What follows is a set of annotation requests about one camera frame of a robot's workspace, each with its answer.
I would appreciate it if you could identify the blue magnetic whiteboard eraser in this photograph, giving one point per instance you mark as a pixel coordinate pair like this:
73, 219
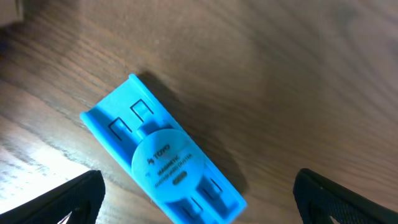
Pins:
162, 159

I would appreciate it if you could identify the cardboard box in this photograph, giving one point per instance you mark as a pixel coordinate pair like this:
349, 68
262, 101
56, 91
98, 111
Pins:
11, 11

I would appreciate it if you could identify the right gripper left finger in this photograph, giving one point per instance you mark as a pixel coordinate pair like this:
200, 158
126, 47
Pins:
79, 199

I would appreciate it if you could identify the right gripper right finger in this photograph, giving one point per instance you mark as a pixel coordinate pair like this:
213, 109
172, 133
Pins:
321, 200

